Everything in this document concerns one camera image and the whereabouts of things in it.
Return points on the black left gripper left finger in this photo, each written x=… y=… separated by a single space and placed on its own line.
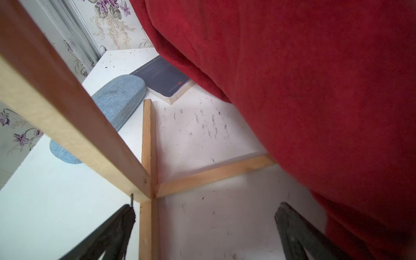
x=109 y=241

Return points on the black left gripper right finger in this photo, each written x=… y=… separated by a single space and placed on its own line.
x=303 y=241

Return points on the blue fabric glasses case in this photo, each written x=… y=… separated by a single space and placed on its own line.
x=119 y=98

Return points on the dark red t-shirt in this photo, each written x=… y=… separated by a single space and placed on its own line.
x=328 y=88

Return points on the dark cover notebook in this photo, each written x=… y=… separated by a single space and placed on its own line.
x=164 y=80

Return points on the wooden clothes rack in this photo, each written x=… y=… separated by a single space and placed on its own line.
x=37 y=84

